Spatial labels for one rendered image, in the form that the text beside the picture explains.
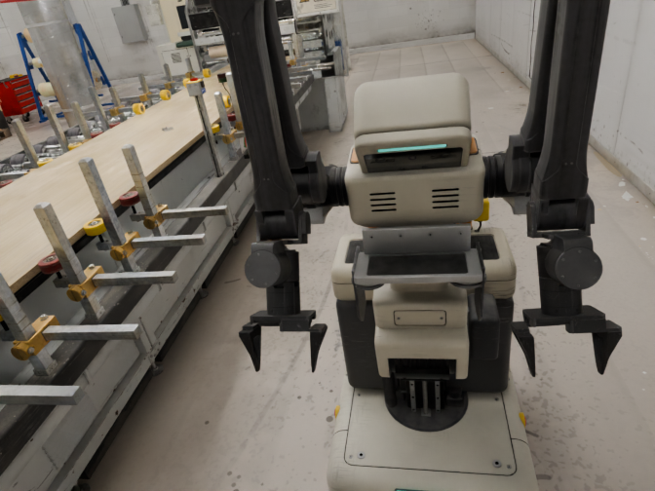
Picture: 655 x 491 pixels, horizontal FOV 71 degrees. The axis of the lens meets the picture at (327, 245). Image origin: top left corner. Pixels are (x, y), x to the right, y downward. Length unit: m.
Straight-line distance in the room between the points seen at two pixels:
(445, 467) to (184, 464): 1.04
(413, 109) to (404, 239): 0.27
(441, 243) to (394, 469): 0.80
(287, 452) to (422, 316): 1.03
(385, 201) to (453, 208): 0.14
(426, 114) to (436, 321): 0.51
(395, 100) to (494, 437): 1.11
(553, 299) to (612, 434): 1.35
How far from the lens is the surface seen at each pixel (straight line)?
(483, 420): 1.65
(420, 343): 1.12
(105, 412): 2.20
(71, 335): 1.48
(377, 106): 0.86
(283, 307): 0.76
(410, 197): 0.94
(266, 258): 0.69
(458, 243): 0.97
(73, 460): 2.10
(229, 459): 2.02
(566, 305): 0.76
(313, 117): 5.78
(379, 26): 11.75
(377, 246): 0.98
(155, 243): 1.81
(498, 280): 1.38
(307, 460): 1.93
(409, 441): 1.59
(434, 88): 0.87
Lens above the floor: 1.56
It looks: 30 degrees down
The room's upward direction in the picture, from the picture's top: 9 degrees counter-clockwise
